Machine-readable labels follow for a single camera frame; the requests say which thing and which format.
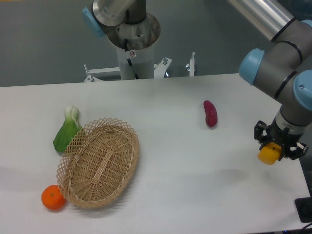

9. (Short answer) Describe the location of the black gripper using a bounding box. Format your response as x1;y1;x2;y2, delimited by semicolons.
254;120;308;161

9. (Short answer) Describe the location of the yellow mango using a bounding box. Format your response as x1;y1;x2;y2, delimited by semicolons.
257;142;282;165

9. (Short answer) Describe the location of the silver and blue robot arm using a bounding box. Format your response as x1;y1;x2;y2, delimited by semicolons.
82;0;312;164

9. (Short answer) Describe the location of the black device at table edge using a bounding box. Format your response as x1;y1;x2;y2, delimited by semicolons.
294;197;312;223

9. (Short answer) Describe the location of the purple sweet potato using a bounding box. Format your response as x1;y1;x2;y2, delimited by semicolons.
203;100;218;127

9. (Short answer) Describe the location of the oval wicker basket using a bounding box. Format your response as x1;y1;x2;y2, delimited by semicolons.
57;118;140;208

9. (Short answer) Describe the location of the green bok choy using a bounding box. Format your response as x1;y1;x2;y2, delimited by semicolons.
53;105;81;153

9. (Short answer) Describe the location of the orange tangerine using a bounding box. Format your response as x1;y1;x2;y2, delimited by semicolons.
41;185;66;211

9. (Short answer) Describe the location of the white metal mounting bracket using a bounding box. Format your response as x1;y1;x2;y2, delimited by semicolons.
84;57;173;82

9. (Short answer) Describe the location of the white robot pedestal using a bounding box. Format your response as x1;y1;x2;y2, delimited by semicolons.
107;13;161;79

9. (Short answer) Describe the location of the black cable on pedestal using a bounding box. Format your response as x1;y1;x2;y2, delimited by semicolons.
124;38;140;80

